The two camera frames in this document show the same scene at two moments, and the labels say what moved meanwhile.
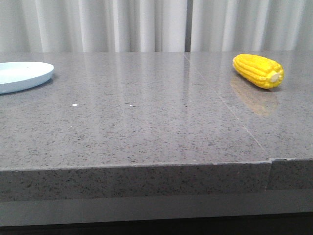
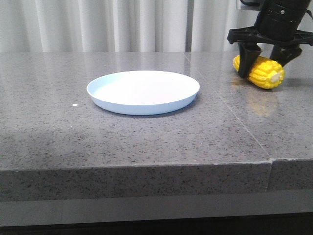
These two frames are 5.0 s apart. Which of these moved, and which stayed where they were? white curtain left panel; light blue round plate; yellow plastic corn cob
Moved: light blue round plate
Stayed: yellow plastic corn cob; white curtain left panel
